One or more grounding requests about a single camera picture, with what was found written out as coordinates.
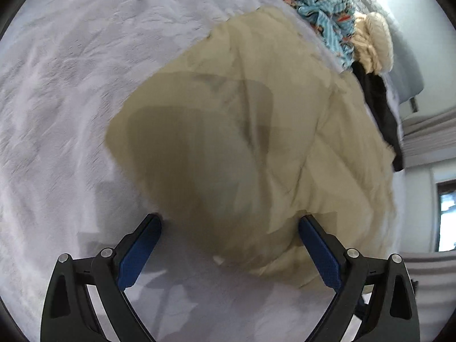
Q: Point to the grey curtain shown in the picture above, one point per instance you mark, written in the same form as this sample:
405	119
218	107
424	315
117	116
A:
427	139

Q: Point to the lavender plush blanket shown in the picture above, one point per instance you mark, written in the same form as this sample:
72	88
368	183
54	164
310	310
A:
71	78

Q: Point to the blue monkey print pajamas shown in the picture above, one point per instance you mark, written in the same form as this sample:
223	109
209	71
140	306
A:
320	14

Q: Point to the beige puffer jacket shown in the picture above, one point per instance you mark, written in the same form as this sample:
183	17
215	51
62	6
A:
249	131

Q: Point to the cream knitted sweater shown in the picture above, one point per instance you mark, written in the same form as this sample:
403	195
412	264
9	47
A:
380	39

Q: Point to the grey quilted pillow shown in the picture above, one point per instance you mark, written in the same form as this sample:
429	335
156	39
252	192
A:
409	78

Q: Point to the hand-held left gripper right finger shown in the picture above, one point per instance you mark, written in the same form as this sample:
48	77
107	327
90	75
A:
322	253

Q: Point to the black folded garment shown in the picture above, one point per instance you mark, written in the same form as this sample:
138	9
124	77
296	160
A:
381	107

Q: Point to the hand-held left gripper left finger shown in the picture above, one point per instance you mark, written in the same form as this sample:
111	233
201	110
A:
139	256

